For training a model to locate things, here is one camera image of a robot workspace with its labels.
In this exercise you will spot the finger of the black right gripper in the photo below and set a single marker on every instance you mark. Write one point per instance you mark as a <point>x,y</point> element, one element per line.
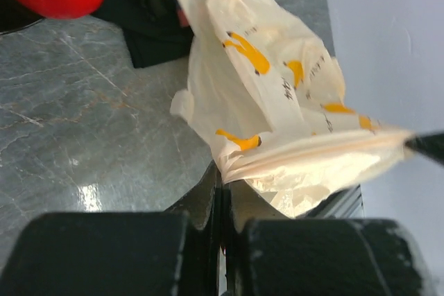
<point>428,145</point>

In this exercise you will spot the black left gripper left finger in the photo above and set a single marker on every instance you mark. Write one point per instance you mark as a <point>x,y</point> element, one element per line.
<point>171,252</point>

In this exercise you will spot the black folded garment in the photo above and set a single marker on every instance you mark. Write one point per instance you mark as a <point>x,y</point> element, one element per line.
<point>155,31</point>

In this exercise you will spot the black fruit plate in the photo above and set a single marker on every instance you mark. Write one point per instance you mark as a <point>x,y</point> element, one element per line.
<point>15,17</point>

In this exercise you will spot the beige banana print plastic bag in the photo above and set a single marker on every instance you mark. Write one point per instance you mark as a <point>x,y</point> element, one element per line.
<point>267,97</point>

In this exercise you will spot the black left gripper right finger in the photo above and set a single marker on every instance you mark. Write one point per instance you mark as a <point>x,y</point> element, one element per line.
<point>267,253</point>

